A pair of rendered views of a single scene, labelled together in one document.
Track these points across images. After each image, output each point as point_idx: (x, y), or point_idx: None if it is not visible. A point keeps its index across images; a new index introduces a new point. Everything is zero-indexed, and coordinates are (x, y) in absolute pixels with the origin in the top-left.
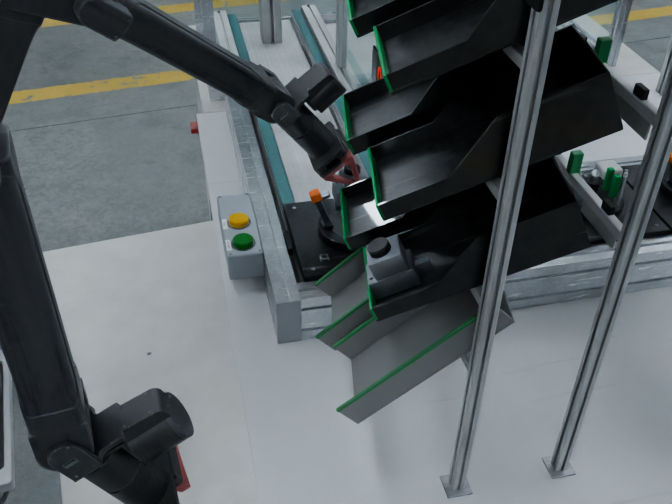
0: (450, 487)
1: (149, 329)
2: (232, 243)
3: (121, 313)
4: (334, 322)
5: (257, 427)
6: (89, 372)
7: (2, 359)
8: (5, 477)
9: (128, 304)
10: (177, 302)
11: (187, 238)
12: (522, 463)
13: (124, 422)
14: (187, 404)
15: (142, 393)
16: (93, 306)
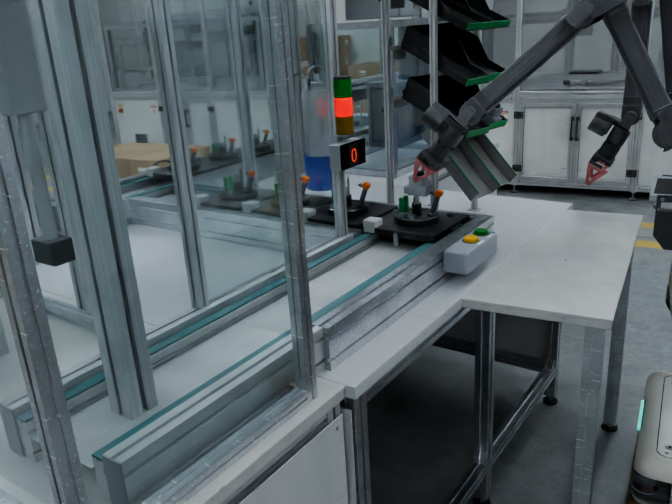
0: (477, 208)
1: (557, 266)
2: (487, 234)
3: (570, 276)
4: (493, 175)
5: (532, 232)
6: (604, 262)
7: (653, 193)
8: (657, 176)
9: (562, 278)
10: (530, 271)
11: (491, 294)
12: (444, 207)
13: (611, 115)
14: (559, 243)
15: (602, 113)
16: (587, 283)
